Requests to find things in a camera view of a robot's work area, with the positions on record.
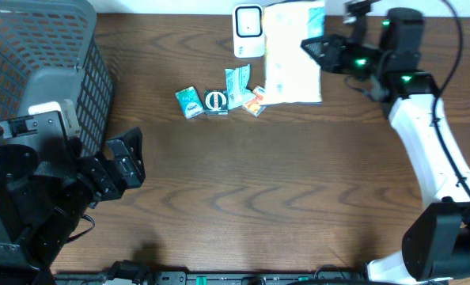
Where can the orange wet sheet package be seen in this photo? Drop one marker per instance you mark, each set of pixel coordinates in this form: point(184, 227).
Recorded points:
point(291, 75)

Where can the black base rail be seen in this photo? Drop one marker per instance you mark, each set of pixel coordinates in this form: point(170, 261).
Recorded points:
point(221, 278)

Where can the green Kleenex tissue pack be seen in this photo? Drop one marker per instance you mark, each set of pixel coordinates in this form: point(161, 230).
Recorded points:
point(237, 86)

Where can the dark green scrub pad pack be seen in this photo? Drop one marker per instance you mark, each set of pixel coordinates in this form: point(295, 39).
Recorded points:
point(216, 102)

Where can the small orange tissue pack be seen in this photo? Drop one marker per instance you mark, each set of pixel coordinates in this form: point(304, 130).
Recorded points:
point(254, 105)

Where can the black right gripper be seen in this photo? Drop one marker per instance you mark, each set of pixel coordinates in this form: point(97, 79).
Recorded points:
point(326, 55)

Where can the dark grey plastic mesh basket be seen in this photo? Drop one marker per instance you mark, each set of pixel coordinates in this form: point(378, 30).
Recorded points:
point(48, 52)

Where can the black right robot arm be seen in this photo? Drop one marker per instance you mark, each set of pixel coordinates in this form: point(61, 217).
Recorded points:
point(436, 248)

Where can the small teal tissue pack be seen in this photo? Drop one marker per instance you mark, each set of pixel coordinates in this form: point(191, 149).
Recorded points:
point(190, 102)

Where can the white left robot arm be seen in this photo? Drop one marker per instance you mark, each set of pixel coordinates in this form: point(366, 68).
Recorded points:
point(45, 191)

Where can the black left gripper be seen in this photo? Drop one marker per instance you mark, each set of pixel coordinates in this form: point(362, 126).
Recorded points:
point(106, 174)

